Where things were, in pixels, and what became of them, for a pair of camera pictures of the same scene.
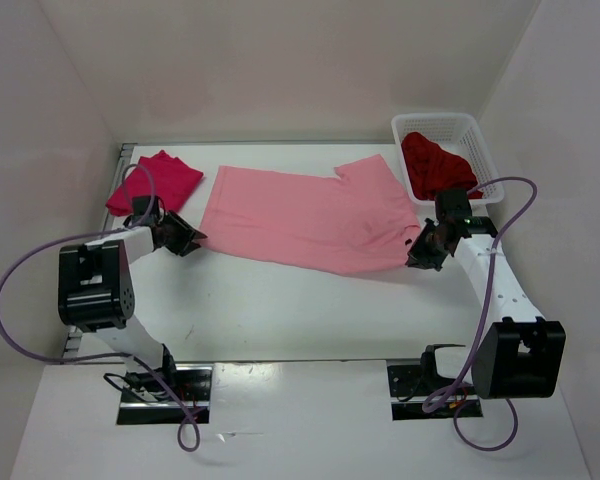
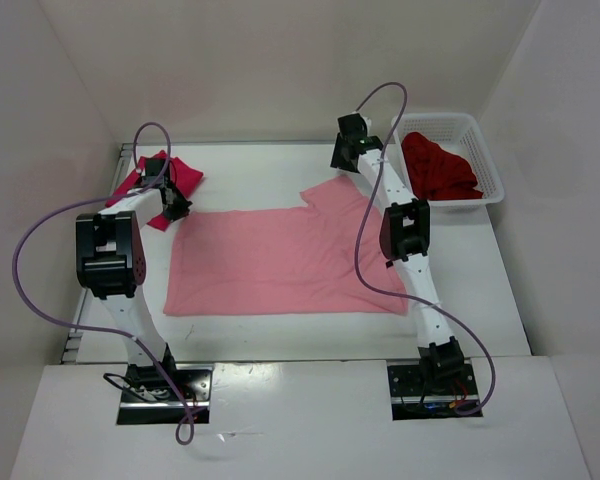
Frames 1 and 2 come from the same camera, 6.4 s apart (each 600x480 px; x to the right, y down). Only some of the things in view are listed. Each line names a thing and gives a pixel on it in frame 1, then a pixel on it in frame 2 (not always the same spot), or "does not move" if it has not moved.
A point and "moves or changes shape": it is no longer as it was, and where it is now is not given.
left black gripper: (186, 233) -> (181, 209)
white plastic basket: (460, 134) does not move
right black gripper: (418, 256) -> (337, 159)
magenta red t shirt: (156, 175) does not move
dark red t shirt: (431, 168) does not move
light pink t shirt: (357, 221) moves or changes shape
